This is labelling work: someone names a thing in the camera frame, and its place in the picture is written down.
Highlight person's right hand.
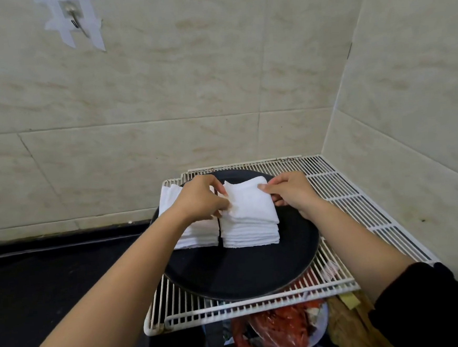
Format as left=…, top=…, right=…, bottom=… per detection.
left=256, top=168, right=325, bottom=223

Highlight person's left hand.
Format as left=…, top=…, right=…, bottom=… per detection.
left=170, top=173, right=233, bottom=224

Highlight stacks of white cloths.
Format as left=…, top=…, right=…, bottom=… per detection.
left=157, top=175, right=282, bottom=255

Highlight white terry cloth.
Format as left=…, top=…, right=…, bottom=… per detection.
left=216, top=174, right=280, bottom=229

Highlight black round tray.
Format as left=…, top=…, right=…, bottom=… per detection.
left=146, top=163, right=325, bottom=307

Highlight person's left forearm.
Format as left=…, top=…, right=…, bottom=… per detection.
left=13, top=206, right=200, bottom=347

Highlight person's right forearm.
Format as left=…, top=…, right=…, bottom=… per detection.
left=306, top=193, right=418, bottom=307

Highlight white bowl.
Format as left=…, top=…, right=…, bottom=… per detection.
left=302, top=301, right=333, bottom=347

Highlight red plastic bag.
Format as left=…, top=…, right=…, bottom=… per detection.
left=230, top=300, right=327, bottom=347

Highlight white wire rack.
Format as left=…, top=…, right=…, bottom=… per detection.
left=130, top=144, right=445, bottom=338

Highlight wall hook with white tape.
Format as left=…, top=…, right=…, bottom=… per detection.
left=33, top=0, right=106, bottom=57

